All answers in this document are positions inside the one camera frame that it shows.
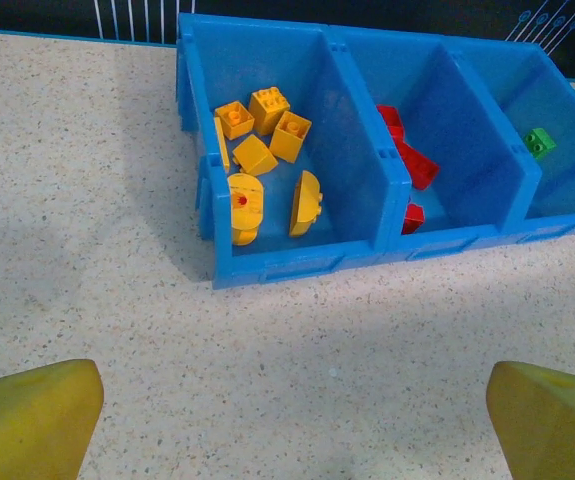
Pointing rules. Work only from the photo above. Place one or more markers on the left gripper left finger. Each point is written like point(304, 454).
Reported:
point(27, 425)

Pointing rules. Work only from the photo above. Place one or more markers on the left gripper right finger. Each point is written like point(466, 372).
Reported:
point(557, 430)

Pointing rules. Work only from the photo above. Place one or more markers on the red lego brick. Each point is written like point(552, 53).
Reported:
point(417, 167)
point(389, 117)
point(413, 218)

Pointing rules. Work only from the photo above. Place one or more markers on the green lego brick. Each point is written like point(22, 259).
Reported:
point(539, 142)

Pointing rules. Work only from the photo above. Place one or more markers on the round yellow lego piece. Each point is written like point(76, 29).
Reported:
point(244, 210)

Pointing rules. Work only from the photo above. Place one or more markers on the yellow lego brick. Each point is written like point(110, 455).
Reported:
point(290, 136)
point(221, 145)
point(307, 207)
point(234, 120)
point(268, 110)
point(254, 155)

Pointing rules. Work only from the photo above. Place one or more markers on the blue plastic bin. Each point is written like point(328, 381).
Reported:
point(467, 125)
point(327, 125)
point(567, 125)

